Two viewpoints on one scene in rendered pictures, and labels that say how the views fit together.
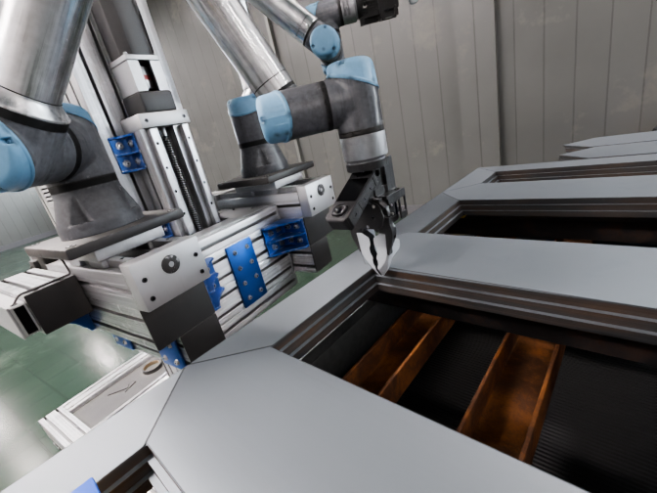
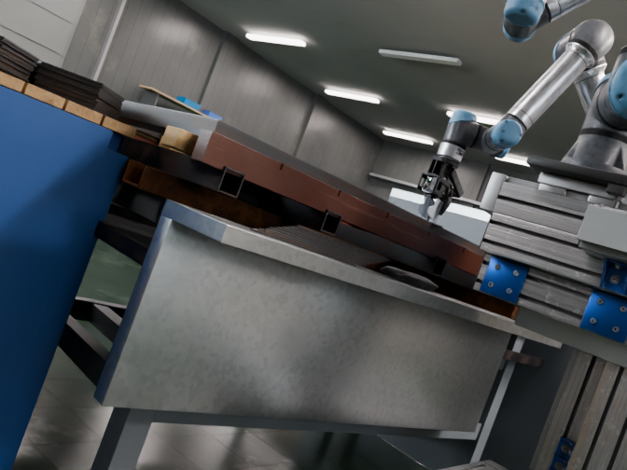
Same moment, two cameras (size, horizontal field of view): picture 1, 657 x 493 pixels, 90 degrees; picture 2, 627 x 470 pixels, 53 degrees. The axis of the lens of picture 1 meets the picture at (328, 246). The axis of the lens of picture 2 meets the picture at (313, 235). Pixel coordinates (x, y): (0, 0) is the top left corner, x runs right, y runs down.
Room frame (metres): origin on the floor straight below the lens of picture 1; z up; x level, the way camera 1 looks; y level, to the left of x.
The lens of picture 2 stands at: (2.46, -0.37, 0.71)
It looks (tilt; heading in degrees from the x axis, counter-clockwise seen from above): 0 degrees down; 181
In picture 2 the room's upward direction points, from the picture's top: 21 degrees clockwise
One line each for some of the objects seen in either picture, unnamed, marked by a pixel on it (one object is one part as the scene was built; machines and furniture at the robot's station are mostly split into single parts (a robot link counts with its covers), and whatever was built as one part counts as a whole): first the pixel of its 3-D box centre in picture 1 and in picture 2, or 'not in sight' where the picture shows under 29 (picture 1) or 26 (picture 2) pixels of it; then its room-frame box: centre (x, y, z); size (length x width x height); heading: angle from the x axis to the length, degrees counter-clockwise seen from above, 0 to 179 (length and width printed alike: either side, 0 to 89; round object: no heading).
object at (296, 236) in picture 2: not in sight; (309, 239); (1.19, -0.39, 0.70); 0.39 x 0.12 x 0.04; 134
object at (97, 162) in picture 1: (64, 145); not in sight; (0.68, 0.44, 1.20); 0.13 x 0.12 x 0.14; 2
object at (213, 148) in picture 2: not in sight; (438, 248); (0.74, -0.06, 0.80); 1.62 x 0.04 x 0.06; 134
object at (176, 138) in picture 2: not in sight; (181, 140); (1.23, -0.70, 0.79); 0.06 x 0.05 x 0.04; 44
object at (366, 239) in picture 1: (375, 247); (431, 213); (0.59, -0.09, 0.90); 0.06 x 0.03 x 0.09; 134
